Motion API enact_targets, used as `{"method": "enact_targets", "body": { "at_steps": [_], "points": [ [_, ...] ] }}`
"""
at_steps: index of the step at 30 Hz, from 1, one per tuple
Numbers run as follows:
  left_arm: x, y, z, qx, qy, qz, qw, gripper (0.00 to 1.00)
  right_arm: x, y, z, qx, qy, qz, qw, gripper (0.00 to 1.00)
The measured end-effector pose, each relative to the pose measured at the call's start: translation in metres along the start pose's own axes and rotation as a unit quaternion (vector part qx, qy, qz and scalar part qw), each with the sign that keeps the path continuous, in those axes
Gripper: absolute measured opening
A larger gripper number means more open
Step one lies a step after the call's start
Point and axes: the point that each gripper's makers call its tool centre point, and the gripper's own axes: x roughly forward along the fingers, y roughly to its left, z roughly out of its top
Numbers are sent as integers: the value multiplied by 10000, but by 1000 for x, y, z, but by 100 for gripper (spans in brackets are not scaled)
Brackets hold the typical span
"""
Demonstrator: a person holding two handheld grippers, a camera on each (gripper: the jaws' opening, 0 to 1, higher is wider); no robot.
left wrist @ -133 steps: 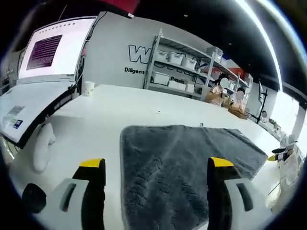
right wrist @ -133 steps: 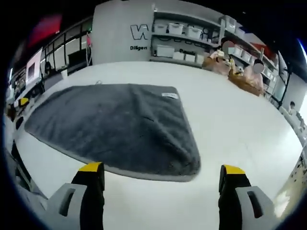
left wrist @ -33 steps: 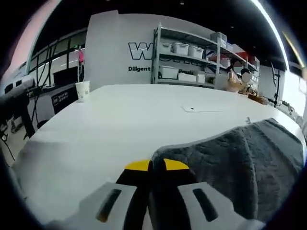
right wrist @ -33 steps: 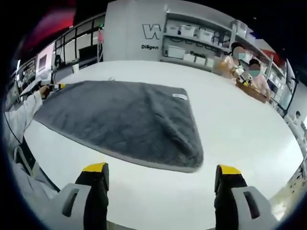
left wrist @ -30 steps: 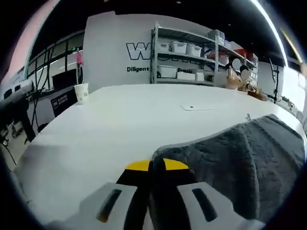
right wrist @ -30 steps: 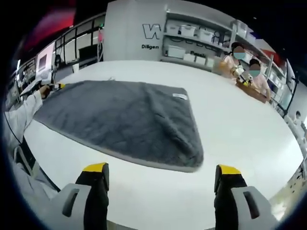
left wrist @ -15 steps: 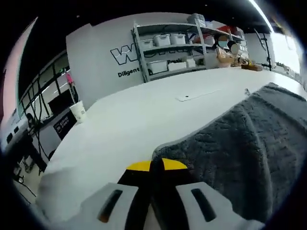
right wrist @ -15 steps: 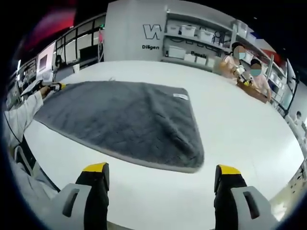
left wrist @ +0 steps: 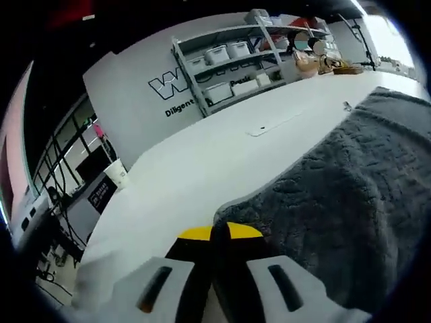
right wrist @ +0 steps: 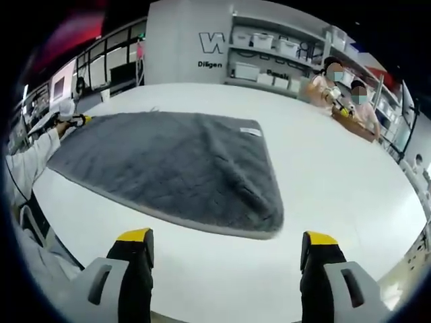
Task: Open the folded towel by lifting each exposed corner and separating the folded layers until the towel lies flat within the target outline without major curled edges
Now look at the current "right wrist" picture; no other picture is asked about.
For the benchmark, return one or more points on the dark grey fluffy towel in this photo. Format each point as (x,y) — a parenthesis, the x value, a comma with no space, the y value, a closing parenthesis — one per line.
(161,168)

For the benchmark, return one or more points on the person's left hand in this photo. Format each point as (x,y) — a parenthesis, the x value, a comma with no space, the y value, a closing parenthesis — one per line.
(63,128)

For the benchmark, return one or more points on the large display screen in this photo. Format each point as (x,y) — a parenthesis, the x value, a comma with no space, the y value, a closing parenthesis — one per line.
(62,85)

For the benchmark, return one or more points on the black monitor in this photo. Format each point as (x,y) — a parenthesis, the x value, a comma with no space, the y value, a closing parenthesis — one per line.
(124,78)

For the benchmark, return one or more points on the pink hanging cloth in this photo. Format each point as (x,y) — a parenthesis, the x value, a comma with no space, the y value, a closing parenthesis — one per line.
(140,48)

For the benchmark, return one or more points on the wooden tray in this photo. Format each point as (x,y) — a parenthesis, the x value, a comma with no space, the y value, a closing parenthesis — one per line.
(357,129)

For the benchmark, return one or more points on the black tripod stand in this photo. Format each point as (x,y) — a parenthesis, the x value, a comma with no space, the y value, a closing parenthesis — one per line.
(405,134)

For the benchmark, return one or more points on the group of white storage boxes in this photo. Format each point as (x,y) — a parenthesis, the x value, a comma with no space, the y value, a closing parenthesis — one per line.
(262,40)

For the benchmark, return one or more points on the grey metal shelf rack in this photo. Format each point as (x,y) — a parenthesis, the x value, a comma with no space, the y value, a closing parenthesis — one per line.
(320,40)

